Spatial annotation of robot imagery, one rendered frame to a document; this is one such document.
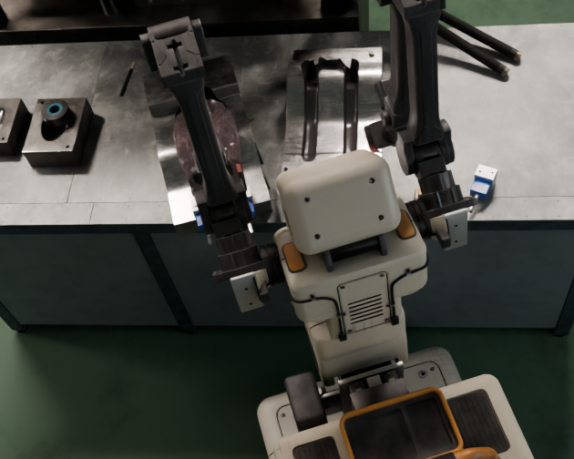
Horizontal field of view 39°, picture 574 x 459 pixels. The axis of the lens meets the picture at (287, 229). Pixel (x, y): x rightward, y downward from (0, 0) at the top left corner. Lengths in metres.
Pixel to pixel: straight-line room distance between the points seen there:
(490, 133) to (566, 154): 0.21
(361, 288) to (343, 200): 0.20
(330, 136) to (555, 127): 0.62
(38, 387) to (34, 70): 1.10
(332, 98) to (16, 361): 1.54
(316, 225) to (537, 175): 0.89
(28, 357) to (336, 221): 1.82
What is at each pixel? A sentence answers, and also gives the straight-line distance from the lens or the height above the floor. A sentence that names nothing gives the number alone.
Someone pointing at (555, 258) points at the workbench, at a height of 0.52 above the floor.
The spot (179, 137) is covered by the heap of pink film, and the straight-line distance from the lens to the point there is 2.24.
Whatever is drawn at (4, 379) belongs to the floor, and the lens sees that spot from 3.11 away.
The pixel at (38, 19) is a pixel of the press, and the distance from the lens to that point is 2.94.
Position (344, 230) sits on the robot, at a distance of 1.51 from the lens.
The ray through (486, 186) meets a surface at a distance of 2.16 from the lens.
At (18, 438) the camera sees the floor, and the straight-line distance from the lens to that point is 3.00.
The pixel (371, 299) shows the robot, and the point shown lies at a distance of 1.64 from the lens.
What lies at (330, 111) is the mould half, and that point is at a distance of 2.25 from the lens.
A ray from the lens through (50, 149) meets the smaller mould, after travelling 2.40.
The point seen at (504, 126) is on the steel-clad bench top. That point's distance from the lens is 2.34.
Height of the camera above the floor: 2.59
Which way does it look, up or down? 57 degrees down
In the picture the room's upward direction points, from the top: 12 degrees counter-clockwise
